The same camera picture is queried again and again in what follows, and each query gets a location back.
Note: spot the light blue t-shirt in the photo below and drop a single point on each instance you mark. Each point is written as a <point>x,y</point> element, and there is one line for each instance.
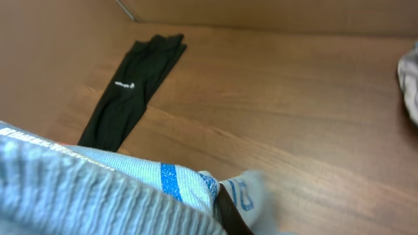
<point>53,188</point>

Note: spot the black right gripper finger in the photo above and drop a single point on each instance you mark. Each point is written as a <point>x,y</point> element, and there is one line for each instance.
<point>228,215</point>

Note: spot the beige folded garment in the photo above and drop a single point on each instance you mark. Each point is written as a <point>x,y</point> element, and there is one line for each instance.
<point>407,79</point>

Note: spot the black folded garment with logo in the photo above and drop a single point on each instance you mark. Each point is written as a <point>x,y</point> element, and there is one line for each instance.
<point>125,99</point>

